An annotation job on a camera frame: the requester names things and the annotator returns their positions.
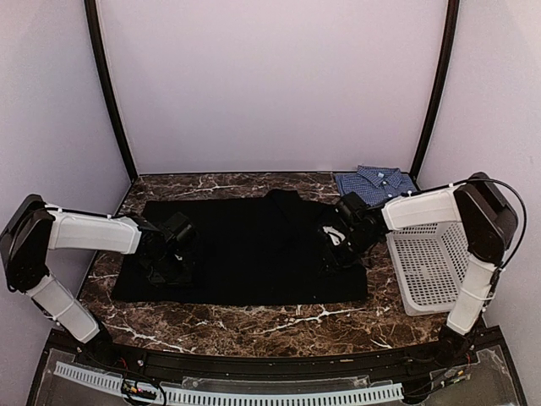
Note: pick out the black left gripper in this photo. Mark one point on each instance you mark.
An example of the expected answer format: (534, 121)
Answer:
(162, 283)

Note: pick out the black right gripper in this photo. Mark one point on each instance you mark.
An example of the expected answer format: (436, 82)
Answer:
(338, 265)

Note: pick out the blue checkered shirt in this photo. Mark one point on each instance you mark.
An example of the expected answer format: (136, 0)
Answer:
(375, 185)

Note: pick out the black garment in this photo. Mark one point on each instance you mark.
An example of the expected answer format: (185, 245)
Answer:
(250, 251)

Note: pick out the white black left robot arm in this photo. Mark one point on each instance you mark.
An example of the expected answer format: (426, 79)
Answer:
(37, 229)

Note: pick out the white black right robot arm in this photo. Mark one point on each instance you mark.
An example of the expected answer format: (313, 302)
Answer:
(493, 229)

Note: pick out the white plastic laundry basket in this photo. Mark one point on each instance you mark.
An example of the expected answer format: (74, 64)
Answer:
(430, 262)

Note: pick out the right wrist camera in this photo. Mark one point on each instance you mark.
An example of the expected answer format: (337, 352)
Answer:
(336, 237)

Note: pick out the white slotted cable duct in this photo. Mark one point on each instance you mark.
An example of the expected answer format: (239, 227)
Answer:
(206, 391)

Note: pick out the black front table rail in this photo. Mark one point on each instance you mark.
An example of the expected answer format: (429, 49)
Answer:
(415, 363)

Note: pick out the black right corner post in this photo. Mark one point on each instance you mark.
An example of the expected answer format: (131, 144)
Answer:
(440, 75)

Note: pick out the black corner post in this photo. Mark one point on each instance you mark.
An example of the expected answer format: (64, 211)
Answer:
(440, 75)
(100, 57)

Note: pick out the black left corner post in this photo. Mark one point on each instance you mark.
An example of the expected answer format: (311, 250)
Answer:
(100, 57)

